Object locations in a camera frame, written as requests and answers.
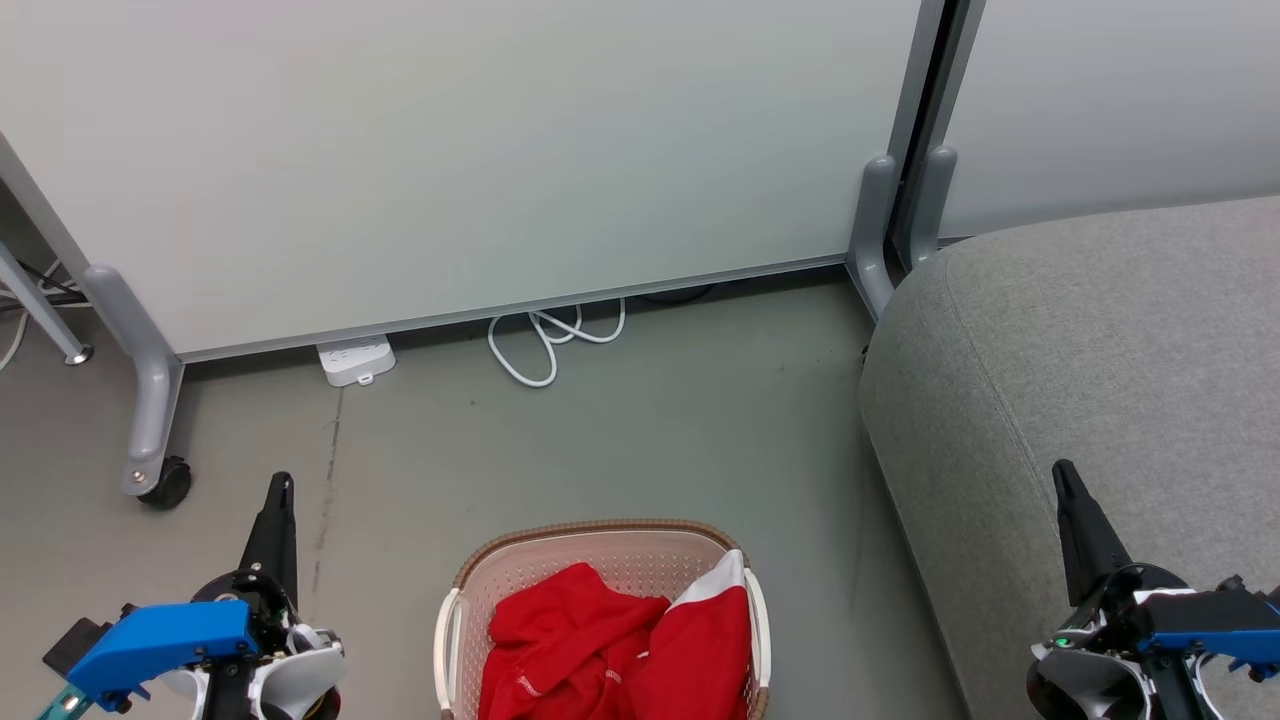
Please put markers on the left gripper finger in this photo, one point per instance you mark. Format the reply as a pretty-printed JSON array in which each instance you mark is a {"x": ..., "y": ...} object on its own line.
[{"x": 278, "y": 530}]

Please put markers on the red and white shirt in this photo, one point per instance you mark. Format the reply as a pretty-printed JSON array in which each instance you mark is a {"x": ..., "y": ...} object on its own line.
[{"x": 560, "y": 640}]

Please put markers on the narrow white partition panel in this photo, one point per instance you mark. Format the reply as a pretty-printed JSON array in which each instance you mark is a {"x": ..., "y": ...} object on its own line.
[{"x": 1120, "y": 100}]

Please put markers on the grey fabric sofa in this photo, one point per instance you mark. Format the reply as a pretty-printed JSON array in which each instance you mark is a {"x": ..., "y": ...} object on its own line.
[{"x": 1080, "y": 380}]

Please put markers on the large white partition panel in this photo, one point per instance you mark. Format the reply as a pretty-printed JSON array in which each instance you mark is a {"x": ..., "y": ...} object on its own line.
[{"x": 450, "y": 150}]

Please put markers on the white power strip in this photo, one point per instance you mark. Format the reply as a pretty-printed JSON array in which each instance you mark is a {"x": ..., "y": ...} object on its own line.
[{"x": 355, "y": 358}]

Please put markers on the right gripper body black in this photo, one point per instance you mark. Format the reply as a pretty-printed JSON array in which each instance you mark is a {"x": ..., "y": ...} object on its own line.
[{"x": 1100, "y": 620}]

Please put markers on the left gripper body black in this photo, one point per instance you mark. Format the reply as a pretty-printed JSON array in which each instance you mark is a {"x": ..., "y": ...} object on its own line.
[{"x": 272, "y": 612}]

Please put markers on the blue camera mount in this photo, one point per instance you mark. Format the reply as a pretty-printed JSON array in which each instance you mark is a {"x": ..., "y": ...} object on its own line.
[
  {"x": 1215, "y": 620},
  {"x": 160, "y": 640}
]

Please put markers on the red garment with white patch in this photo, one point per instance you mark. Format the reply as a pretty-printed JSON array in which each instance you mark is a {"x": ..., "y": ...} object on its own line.
[{"x": 705, "y": 650}]

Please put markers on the long grey partition leg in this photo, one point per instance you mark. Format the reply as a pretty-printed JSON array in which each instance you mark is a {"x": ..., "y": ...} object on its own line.
[{"x": 150, "y": 380}]

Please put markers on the white perforated laundry basket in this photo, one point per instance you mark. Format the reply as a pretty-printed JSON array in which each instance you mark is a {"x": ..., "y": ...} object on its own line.
[{"x": 600, "y": 560}]

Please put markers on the blue left camera mount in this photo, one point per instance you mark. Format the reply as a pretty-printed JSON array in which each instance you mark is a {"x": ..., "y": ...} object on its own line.
[{"x": 160, "y": 640}]

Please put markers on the blue right camera mount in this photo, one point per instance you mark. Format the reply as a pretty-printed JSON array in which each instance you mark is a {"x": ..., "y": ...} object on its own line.
[{"x": 1215, "y": 620}]

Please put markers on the grey partition foot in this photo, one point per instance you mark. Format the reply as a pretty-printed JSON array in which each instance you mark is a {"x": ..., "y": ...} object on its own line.
[
  {"x": 872, "y": 230},
  {"x": 930, "y": 200}
]

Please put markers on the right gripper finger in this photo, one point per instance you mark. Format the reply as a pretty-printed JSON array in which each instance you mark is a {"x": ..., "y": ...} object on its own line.
[{"x": 1085, "y": 540}]

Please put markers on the grey metal table leg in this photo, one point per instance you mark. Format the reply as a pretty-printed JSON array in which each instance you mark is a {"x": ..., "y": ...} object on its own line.
[{"x": 40, "y": 310}]

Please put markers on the black caster wheel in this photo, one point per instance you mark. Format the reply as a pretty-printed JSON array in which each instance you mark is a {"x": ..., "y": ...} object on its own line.
[{"x": 170, "y": 485}]

